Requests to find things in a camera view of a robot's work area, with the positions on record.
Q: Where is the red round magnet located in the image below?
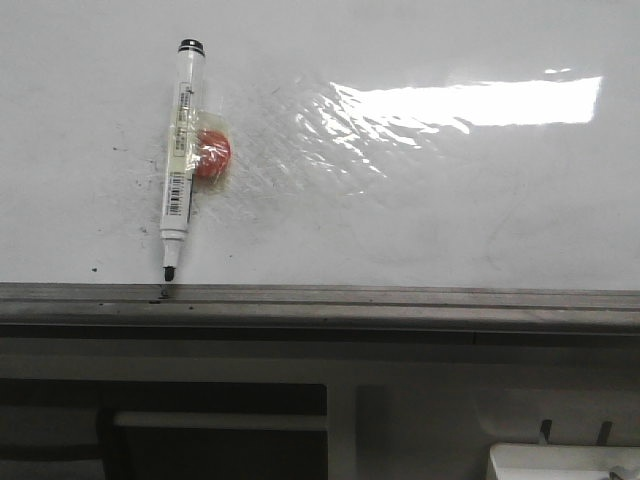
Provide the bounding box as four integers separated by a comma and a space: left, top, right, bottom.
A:
195, 129, 232, 179

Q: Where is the white black whiteboard marker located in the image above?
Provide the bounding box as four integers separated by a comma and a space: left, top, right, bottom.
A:
160, 39, 206, 282

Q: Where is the white whiteboard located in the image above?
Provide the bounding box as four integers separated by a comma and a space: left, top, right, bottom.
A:
1, 1, 639, 290

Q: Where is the white box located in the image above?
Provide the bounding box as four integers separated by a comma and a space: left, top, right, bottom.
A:
486, 444, 639, 479

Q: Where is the grey aluminium marker tray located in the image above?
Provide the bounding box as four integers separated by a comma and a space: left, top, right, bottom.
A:
1, 282, 639, 336

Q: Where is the white table frame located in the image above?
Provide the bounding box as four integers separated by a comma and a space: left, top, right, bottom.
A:
1, 334, 639, 479

